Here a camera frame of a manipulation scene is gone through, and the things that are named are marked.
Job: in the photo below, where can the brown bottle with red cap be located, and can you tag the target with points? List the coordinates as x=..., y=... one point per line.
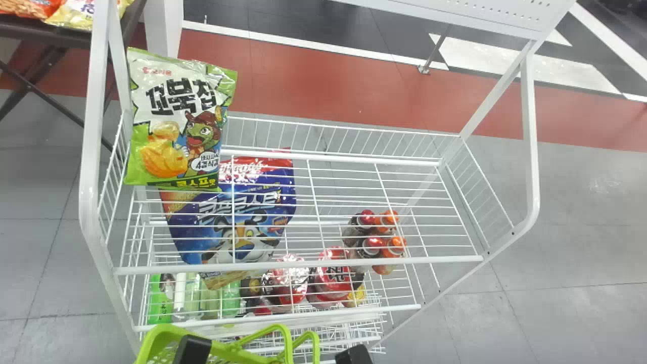
x=371, y=245
x=361, y=222

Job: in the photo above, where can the blue cereal bag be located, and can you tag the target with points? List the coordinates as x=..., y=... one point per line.
x=252, y=202

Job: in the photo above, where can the orange bottle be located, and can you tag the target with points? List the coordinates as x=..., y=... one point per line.
x=389, y=218
x=395, y=246

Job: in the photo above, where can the green bottle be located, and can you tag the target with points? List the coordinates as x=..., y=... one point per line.
x=159, y=303
x=231, y=299

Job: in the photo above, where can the green snack packet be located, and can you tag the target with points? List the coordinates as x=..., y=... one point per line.
x=167, y=101

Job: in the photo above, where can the green basket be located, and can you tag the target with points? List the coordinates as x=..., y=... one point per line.
x=156, y=344

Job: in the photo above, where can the yellow snack packet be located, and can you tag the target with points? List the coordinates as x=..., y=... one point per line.
x=76, y=12

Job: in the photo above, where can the dark side table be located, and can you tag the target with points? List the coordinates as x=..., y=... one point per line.
x=30, y=35

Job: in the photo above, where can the orange snack packet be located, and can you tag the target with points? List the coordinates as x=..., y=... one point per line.
x=25, y=6

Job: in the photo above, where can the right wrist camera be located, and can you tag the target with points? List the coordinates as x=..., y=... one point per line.
x=354, y=355

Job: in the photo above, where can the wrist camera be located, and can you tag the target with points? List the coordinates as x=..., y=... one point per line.
x=354, y=355
x=192, y=351

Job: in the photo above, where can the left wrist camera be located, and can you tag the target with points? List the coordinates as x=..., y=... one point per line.
x=192, y=351

